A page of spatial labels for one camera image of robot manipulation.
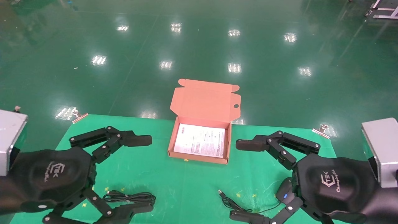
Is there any open brown cardboard box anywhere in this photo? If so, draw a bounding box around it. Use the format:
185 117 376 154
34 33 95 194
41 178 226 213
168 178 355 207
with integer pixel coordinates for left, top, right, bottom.
168 79 241 165

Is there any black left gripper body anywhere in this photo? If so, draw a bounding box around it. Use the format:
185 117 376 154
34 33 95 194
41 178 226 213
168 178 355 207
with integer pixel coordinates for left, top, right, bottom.
0 147 97 216

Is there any black data cable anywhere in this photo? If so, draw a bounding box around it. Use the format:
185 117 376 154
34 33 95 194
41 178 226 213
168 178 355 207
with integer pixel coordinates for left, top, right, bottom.
103 190 156 206

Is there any green table mat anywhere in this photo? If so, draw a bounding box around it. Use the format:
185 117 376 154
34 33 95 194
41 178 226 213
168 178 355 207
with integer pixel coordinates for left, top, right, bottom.
9 114 364 224

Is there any white printed instruction sheet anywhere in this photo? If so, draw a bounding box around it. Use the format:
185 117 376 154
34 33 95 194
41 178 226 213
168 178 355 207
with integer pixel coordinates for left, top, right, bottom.
174 124 225 158

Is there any black wired computer mouse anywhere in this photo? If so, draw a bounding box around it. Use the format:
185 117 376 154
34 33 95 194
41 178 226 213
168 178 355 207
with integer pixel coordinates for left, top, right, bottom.
218 178 296 216

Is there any metal binder clip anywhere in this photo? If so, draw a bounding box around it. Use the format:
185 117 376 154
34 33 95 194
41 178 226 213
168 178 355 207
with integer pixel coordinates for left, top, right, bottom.
312 124 330 139
72 109 89 124

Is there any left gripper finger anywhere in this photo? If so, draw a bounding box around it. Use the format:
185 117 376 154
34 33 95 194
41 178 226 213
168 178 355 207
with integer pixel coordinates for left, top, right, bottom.
42 187 155 224
69 126 153 164

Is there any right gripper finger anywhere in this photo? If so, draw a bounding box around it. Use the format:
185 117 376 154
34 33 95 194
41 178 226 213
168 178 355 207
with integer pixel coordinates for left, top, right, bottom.
229 196 324 224
235 131 321 170

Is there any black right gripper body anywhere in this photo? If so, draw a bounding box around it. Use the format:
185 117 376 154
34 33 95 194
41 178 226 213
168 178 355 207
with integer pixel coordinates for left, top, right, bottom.
292 154 398 224

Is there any white metal frame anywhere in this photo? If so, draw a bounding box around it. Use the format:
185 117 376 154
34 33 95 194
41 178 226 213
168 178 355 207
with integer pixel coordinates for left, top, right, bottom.
365 0 398 20

